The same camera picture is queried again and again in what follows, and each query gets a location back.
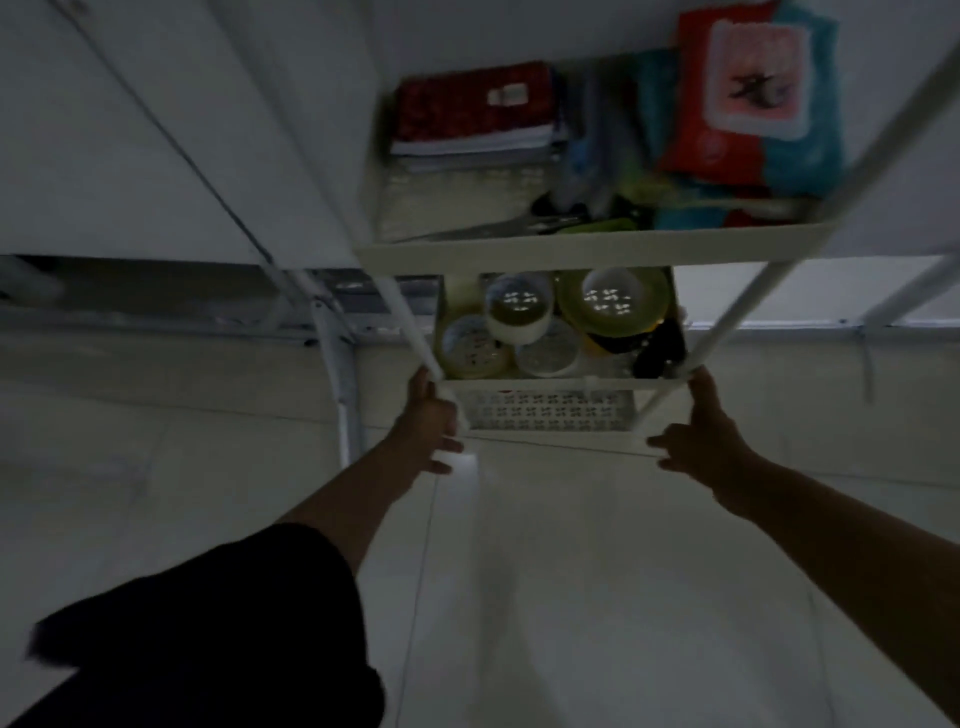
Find person's left hand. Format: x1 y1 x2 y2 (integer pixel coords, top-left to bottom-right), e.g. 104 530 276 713
389 366 466 477

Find person's right hand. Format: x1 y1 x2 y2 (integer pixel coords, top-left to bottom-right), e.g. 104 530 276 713
646 366 760 494

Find white tiered storage cart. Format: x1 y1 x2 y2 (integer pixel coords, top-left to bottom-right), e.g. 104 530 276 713
351 41 960 451

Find person's left forearm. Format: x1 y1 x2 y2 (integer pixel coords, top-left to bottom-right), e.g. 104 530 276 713
277 442 421 575

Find person's right forearm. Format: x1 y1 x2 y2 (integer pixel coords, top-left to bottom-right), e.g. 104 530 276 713
712 456 960 725

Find black object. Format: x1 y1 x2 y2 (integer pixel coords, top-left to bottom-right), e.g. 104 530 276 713
632 318 687 380

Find clear tape roll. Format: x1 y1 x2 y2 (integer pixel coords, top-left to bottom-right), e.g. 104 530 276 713
440 315 515 378
483 273 556 346
513 321 585 378

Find yellow-green tape roll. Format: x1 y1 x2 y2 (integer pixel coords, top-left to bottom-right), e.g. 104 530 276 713
558 267 672 342

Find scissors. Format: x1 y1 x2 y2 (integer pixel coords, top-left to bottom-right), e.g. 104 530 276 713
397 212 590 245

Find blue plastic bag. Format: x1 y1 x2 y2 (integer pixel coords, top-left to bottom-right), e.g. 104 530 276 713
558 63 646 211

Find red notebook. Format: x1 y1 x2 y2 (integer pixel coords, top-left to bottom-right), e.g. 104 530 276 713
390 61 567 159

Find red wet wipes packet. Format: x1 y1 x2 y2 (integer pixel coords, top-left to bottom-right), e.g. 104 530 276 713
660 1 815 189

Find person's black sleeve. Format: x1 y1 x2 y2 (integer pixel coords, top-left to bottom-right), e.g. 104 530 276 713
6 522 387 728

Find grey metal table frame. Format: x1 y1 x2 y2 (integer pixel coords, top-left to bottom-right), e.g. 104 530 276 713
0 255 444 470

